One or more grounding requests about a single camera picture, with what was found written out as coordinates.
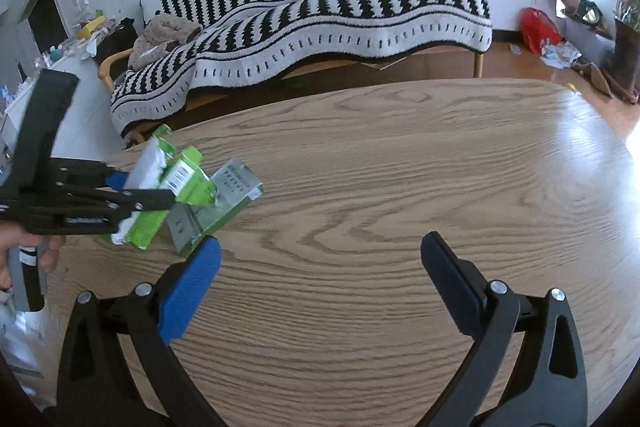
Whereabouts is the white cabinet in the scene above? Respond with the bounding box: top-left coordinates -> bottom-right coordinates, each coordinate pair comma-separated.
1,69 -> 94,199

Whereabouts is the potted green plant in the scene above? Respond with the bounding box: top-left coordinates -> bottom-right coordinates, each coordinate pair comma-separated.
604,0 -> 639,105

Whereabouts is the black white striped sofa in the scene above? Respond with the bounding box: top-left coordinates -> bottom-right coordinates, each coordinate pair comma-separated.
111,0 -> 492,134

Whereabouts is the red plastic bag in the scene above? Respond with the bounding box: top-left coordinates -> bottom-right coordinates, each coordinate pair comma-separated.
520,8 -> 563,55

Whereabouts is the green white torn carton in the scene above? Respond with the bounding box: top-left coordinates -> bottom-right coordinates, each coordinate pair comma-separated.
110,124 -> 264,257

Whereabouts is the person left hand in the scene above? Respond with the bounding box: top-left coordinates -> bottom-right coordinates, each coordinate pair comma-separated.
0,221 -> 66,291

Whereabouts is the brown clothing pile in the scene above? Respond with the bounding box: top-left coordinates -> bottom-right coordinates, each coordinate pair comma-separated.
128,13 -> 203,72

